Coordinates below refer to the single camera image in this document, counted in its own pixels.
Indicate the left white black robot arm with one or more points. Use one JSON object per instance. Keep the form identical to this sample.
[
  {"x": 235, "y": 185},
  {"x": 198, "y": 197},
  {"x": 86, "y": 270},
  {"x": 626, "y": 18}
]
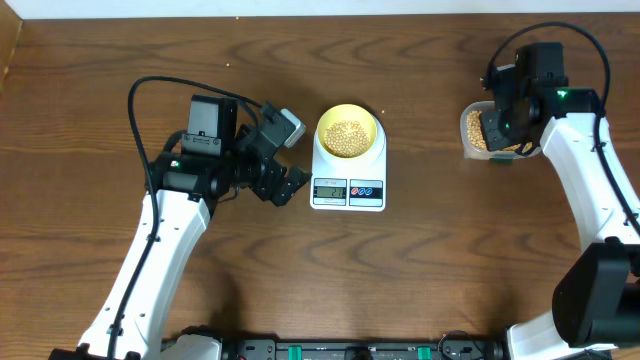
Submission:
[{"x": 198, "y": 168}]

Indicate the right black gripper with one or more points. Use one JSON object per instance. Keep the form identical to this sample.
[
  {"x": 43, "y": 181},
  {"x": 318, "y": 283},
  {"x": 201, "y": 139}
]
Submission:
[{"x": 494, "y": 139}]

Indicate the soybeans in bowl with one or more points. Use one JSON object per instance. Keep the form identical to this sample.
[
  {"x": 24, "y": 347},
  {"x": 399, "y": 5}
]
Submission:
[{"x": 347, "y": 139}]

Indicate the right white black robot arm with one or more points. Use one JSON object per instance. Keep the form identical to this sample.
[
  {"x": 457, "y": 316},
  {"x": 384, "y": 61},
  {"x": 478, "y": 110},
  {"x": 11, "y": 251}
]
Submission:
[{"x": 594, "y": 306}]

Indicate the yellow plastic bowl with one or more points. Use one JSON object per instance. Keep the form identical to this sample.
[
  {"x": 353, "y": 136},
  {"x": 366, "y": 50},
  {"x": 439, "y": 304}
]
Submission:
[{"x": 345, "y": 112}]

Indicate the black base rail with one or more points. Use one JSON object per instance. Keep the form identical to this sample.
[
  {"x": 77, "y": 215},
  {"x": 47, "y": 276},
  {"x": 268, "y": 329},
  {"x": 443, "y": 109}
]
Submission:
[{"x": 400, "y": 350}]

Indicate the white digital kitchen scale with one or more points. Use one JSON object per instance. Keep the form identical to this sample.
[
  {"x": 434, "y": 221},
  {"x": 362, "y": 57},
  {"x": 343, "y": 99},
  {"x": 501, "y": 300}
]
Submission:
[{"x": 355, "y": 184}]

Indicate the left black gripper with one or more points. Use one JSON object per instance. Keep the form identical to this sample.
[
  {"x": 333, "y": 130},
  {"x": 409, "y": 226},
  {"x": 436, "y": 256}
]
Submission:
[{"x": 266, "y": 187}]

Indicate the clear container of soybeans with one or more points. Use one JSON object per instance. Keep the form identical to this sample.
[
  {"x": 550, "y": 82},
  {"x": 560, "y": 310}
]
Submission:
[{"x": 472, "y": 140}]

